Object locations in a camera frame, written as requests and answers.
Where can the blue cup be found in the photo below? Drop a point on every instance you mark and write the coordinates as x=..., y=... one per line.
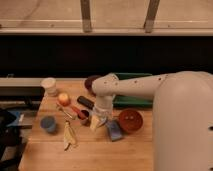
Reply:
x=48, y=123

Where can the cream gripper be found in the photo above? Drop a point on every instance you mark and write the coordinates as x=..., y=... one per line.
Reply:
x=96, y=122

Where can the apple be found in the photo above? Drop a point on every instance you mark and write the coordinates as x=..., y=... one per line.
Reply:
x=64, y=99

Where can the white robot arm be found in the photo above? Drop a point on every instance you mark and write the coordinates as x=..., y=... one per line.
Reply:
x=182, y=125

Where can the white paper cup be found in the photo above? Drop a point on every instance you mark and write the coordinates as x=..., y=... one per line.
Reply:
x=49, y=85

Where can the blue sponge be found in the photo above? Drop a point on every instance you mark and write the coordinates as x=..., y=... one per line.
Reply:
x=114, y=130

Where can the small brown cup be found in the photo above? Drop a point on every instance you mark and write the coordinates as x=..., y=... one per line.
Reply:
x=85, y=120

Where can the red handled tool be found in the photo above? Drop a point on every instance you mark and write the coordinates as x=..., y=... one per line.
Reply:
x=78, y=111

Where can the metal spoon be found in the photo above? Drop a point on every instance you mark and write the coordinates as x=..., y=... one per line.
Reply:
x=65, y=112

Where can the black rectangular block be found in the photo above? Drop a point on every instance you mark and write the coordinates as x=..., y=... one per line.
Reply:
x=85, y=102

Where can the green plastic tray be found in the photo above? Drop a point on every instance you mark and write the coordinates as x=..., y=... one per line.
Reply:
x=128, y=101

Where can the orange red bowl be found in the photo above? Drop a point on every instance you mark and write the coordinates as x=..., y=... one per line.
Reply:
x=130, y=120

